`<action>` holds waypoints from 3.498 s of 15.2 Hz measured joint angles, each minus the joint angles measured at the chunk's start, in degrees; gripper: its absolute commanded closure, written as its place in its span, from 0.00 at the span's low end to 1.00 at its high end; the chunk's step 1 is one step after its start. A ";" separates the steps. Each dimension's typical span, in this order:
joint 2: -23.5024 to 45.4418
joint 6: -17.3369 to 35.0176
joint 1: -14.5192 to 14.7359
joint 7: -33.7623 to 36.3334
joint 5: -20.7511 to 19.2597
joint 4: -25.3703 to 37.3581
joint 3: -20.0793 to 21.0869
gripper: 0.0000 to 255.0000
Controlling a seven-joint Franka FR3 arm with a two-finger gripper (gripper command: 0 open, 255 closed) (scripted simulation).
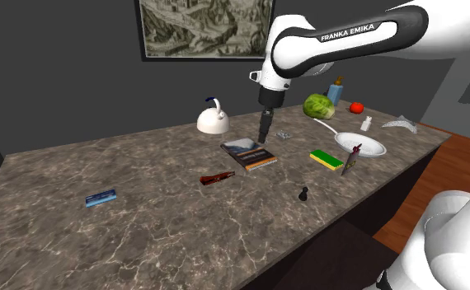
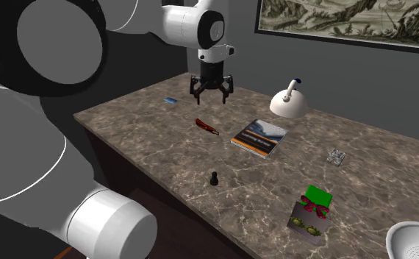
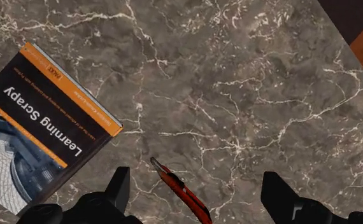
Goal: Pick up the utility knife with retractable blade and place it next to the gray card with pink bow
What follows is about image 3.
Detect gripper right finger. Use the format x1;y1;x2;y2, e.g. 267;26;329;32
260;171;363;224

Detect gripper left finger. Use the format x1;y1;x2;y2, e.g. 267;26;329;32
16;166;144;224

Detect red utility knife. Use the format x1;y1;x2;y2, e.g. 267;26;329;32
150;156;213;224

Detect black and orange book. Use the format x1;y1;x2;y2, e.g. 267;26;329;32
0;41;124;217

